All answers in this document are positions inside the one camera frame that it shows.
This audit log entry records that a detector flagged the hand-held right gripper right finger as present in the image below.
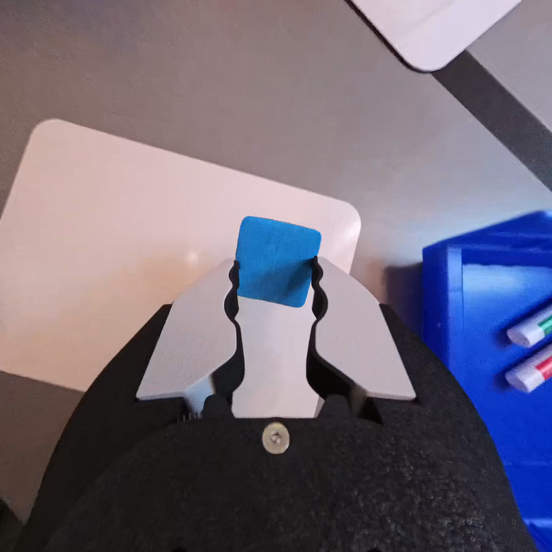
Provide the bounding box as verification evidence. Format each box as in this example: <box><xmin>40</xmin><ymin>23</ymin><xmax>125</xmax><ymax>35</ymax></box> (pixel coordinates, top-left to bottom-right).
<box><xmin>306</xmin><ymin>256</ymin><xmax>417</xmax><ymax>411</ymax></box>

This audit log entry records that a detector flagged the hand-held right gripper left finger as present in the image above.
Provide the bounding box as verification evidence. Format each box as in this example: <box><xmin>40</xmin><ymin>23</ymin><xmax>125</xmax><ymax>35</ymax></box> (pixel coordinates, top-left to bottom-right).
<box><xmin>136</xmin><ymin>258</ymin><xmax>246</xmax><ymax>409</ymax></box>

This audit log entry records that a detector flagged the blue plastic bin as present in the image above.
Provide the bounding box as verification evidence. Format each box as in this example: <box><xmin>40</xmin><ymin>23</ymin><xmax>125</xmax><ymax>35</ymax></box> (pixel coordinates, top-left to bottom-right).
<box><xmin>422</xmin><ymin>210</ymin><xmax>552</xmax><ymax>552</ymax></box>

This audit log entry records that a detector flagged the blue whiteboard eraser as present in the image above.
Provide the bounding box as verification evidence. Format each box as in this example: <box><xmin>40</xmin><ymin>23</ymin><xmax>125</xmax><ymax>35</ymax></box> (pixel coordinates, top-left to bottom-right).
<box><xmin>236</xmin><ymin>216</ymin><xmax>322</xmax><ymax>308</ymax></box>

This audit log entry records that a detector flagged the white whiteboard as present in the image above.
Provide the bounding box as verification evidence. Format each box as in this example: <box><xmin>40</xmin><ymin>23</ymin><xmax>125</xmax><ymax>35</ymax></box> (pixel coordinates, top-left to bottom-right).
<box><xmin>0</xmin><ymin>118</ymin><xmax>362</xmax><ymax>420</ymax></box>

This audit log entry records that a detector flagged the red dry erase marker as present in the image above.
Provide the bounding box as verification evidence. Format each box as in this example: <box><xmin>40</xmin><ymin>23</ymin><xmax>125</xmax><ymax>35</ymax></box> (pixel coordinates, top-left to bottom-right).
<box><xmin>504</xmin><ymin>345</ymin><xmax>552</xmax><ymax>394</ymax></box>

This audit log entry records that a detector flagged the green dry erase marker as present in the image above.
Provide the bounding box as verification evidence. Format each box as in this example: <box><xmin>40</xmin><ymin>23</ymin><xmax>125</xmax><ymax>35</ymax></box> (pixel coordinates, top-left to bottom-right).
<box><xmin>505</xmin><ymin>308</ymin><xmax>552</xmax><ymax>348</ymax></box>

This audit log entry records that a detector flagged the white stand with base plate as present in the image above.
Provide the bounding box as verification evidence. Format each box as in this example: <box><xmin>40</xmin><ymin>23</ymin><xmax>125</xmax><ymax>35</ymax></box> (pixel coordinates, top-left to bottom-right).
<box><xmin>344</xmin><ymin>0</ymin><xmax>523</xmax><ymax>73</ymax></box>

